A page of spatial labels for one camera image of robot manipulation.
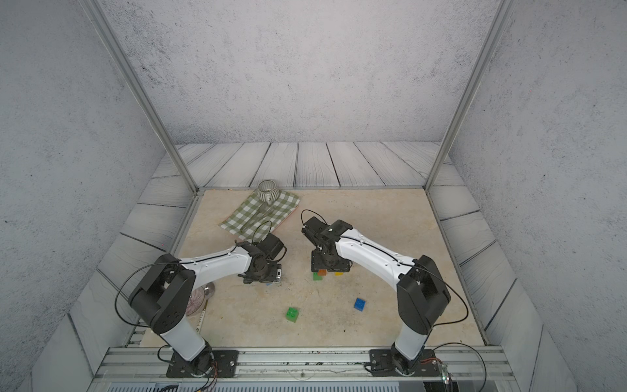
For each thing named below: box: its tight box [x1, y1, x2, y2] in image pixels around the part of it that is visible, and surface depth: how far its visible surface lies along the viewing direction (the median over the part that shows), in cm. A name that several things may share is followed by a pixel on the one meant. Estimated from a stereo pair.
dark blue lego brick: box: [353, 297, 367, 312], surface depth 86 cm
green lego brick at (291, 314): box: [285, 307, 299, 323], surface depth 82 cm
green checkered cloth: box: [218, 191, 302, 241], surface depth 113 cm
